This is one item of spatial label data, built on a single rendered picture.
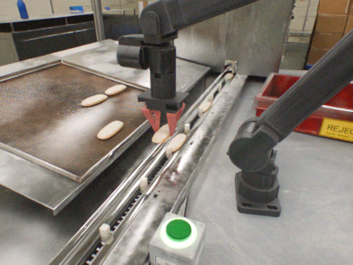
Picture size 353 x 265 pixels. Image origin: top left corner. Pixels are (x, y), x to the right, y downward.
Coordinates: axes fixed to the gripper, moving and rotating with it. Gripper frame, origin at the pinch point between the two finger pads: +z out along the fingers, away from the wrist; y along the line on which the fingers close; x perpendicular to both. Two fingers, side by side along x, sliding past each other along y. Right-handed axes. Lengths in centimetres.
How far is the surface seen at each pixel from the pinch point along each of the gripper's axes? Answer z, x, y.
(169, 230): 2.3, 25.0, -11.9
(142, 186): 7.7, 12.2, -0.1
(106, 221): 7.9, 22.9, 1.5
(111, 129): 2.0, 0.7, 14.8
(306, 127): 8.8, -33.7, -33.9
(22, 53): 13, -99, 165
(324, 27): 22, -441, -74
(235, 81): 7, -67, -5
